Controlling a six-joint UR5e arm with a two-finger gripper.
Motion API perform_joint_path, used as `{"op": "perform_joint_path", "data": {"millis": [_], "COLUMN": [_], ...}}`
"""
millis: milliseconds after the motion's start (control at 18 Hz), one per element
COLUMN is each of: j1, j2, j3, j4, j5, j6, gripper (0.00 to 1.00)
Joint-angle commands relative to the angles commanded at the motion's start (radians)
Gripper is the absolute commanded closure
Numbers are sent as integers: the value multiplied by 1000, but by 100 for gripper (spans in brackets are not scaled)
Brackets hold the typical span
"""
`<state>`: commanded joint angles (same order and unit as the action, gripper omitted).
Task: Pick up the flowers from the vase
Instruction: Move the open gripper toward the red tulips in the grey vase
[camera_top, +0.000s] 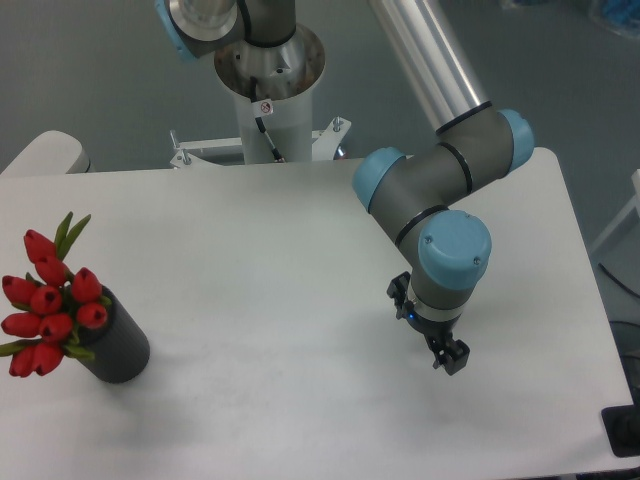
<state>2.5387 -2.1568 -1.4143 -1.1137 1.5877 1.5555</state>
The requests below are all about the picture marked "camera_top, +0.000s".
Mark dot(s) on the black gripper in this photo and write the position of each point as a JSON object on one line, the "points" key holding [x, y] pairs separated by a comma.
{"points": [[435, 324]]}

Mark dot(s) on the red tulip bouquet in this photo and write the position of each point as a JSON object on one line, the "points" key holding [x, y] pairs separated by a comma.
{"points": [[57, 309]]}

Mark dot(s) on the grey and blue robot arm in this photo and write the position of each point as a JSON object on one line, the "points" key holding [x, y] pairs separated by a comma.
{"points": [[412, 198]]}

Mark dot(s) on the dark grey ribbed vase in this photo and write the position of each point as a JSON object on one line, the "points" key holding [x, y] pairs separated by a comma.
{"points": [[121, 349]]}

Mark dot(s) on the black box at table edge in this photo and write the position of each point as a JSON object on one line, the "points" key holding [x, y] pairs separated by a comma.
{"points": [[622, 429]]}

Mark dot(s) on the clear bag with blue items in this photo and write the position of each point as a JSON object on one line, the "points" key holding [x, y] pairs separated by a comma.
{"points": [[618, 16]]}

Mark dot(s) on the white chair at left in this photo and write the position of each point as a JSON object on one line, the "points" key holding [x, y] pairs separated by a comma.
{"points": [[51, 153]]}

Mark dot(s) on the white pedestal base frame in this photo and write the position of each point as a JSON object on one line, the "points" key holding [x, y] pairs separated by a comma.
{"points": [[326, 145]]}

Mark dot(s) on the white frame at right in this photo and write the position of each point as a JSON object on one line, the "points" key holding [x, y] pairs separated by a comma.
{"points": [[621, 224]]}

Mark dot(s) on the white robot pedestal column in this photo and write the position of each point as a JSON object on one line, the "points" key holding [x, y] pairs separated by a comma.
{"points": [[272, 90]]}

